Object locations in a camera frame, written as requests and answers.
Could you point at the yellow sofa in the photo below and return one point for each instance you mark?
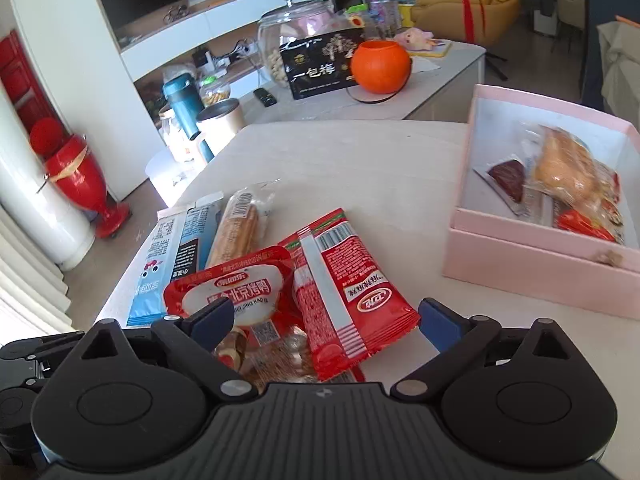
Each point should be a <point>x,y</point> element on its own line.
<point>481,22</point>

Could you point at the glass jar with nuts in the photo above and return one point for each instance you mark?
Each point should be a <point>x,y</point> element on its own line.
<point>296,19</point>

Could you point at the long corn snack packet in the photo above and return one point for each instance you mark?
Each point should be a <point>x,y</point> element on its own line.
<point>244,222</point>

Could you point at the teal thermos bottle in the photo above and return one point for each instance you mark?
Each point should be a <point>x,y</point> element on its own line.
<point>182,96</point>

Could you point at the small bread clear packet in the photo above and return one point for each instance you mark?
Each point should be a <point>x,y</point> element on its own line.
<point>562,166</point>

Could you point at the orange yellow snack packet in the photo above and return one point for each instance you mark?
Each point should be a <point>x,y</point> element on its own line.
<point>602,219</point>

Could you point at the white steel cup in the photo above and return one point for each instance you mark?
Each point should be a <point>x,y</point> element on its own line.
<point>220,123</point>

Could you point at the red long sausage packet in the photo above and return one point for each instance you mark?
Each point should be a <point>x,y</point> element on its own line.
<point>350,309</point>

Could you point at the red meat snack packet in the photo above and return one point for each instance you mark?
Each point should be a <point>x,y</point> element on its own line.
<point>268,341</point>

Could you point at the red toy vase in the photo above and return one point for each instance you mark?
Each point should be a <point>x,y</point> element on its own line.
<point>72,168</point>

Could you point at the black plum gift box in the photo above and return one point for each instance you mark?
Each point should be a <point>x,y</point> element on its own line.
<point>321,64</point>

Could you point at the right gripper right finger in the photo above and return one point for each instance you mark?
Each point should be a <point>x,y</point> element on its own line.
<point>460,343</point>

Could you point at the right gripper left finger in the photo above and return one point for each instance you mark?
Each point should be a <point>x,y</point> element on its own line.
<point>189,344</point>

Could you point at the dark red jelly packet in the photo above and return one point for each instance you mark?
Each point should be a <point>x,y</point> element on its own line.
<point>507,180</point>

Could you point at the pink cardboard box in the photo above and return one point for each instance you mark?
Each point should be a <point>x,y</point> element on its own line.
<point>487,245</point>

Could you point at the orange pumpkin bucket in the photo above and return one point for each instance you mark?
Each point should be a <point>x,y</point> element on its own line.
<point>381,66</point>

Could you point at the blue white snack bag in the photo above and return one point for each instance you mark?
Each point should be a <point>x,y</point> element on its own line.
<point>180,245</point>

